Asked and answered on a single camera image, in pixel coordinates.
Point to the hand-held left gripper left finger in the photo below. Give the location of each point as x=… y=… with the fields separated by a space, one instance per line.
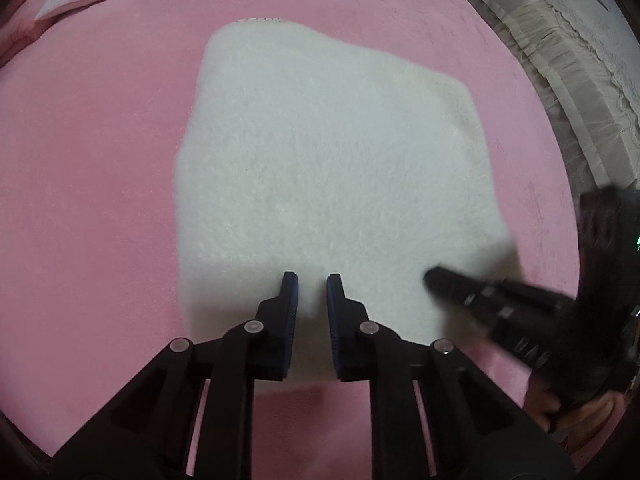
x=289 y=320

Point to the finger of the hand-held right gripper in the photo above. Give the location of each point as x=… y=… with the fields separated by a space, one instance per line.
x=465 y=285
x=520 y=340

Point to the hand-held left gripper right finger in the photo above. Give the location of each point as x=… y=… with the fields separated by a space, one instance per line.
x=336 y=320

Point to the white fluffy towel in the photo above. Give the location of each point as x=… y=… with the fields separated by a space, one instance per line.
x=325 y=160

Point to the person's right hand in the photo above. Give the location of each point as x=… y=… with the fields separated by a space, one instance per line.
x=545 y=402

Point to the cream lace bedding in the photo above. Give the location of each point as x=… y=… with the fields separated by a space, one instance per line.
x=565 y=50

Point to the pink bed sheet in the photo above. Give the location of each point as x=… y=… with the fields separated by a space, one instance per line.
x=90 y=185

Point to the pink folded quilt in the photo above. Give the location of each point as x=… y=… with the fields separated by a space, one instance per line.
x=15 y=30

